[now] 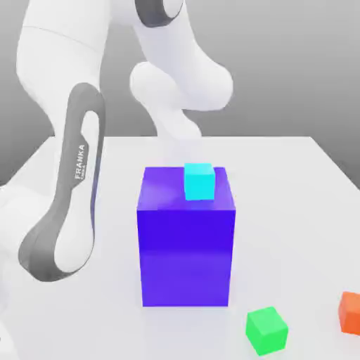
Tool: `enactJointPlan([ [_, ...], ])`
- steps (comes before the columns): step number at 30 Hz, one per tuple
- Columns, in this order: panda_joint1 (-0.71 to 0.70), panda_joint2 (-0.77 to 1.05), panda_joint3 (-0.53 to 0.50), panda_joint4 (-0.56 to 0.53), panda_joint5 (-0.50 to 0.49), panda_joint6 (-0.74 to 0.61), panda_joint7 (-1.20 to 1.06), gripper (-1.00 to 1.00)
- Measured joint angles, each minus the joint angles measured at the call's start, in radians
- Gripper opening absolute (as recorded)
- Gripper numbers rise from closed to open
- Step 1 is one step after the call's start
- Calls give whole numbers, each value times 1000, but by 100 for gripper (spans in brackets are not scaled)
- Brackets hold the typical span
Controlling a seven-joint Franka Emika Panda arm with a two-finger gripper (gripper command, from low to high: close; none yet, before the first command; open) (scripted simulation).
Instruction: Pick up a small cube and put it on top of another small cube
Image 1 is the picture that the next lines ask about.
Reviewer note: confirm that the small orange cube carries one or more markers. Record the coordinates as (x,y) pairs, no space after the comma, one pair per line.
(351,315)

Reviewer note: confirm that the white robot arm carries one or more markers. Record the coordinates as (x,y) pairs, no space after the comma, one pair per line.
(59,70)

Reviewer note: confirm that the large blue box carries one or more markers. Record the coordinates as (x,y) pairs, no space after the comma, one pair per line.
(185,253)

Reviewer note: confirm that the small cyan cube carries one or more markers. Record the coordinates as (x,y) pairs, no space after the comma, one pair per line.
(199,184)

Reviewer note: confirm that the small green cube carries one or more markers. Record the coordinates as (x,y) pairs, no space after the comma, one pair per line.
(265,333)

